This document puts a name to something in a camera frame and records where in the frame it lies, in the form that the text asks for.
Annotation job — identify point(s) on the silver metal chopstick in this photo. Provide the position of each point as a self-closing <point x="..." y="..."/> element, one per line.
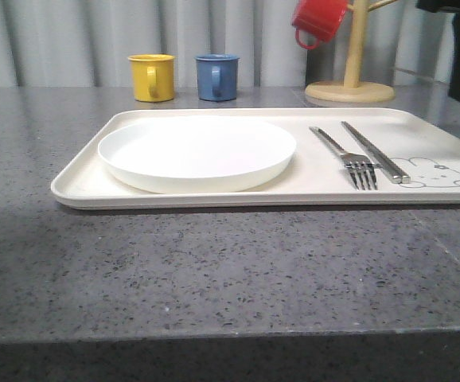
<point x="377" y="153"/>
<point x="369" y="153"/>

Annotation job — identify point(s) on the silver metal fork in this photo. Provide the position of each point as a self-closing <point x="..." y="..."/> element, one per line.
<point x="358" y="166"/>

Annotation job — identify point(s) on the white round plate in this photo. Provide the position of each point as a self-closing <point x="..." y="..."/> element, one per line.
<point x="197" y="154"/>

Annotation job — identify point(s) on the wooden mug tree stand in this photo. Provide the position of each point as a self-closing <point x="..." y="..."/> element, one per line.
<point x="352" y="89"/>

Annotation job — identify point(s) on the cream rabbit serving tray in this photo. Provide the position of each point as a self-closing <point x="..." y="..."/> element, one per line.
<point x="314" y="176"/>

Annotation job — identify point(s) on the red enamel mug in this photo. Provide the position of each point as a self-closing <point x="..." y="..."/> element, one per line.
<point x="319" y="18"/>

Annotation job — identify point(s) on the blue enamel mug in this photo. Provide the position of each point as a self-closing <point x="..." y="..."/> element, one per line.
<point x="217" y="77"/>

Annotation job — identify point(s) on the yellow enamel mug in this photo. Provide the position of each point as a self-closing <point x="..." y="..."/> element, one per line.
<point x="152" y="77"/>

